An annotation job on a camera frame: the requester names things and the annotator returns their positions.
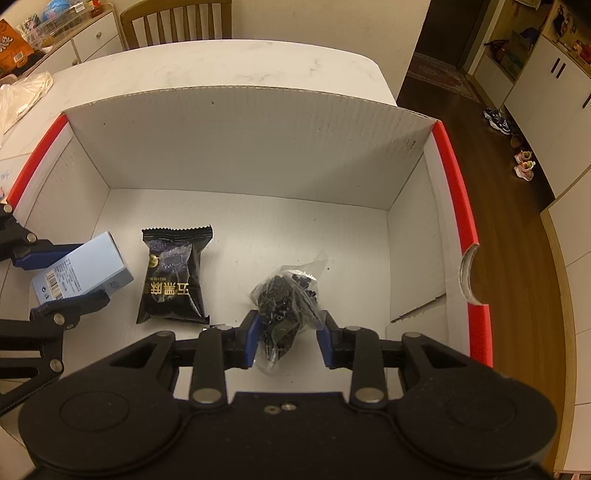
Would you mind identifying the clear storage box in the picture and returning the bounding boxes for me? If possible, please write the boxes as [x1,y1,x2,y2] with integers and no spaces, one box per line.
[21,0,116,42]

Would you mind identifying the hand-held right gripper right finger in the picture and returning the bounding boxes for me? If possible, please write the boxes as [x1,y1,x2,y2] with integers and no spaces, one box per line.
[315,310,468,411]

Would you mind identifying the plastic bag of flatbreads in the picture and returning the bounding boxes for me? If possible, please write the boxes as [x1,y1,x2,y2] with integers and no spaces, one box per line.
[0,71,54,148]

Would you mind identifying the white sideboard cabinet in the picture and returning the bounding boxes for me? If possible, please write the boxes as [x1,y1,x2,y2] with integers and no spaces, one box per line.
[28,9,125,77]

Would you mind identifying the red cardboard box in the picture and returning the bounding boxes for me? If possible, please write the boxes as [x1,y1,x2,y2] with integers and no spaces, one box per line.
[0,87,496,407]

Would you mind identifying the dark sneaker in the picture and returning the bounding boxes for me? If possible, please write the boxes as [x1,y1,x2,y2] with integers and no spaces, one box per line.
[482,108,511,136]

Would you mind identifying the wooden chair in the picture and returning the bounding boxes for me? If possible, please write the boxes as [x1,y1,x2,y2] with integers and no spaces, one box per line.
[120,0,233,49]

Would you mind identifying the patterned rug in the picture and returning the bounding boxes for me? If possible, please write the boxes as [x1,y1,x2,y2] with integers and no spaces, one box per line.
[405,52,482,101]

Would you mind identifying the light blue small carton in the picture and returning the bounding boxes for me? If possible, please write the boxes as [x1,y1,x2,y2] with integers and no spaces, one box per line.
[31,232,134,306]

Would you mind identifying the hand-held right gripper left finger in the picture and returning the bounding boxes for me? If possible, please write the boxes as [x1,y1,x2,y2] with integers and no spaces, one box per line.
[108,308,265,409]

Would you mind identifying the clear bag of dark bits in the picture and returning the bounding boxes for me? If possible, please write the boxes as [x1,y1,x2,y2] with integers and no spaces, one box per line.
[249,265,324,370]

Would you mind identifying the black snack packet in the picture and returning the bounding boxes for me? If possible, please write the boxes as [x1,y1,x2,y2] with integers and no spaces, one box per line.
[137,225,214,325]

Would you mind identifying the orange snack bag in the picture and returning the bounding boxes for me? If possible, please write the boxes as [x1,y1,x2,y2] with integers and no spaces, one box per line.
[0,19,35,77]

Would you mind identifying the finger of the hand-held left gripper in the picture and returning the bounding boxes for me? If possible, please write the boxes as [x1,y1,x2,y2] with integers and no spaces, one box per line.
[0,291,112,384]
[0,203,86,272]

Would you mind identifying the white wooden wall cabinet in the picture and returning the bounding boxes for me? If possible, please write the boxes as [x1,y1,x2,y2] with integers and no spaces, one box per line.
[471,0,591,480]

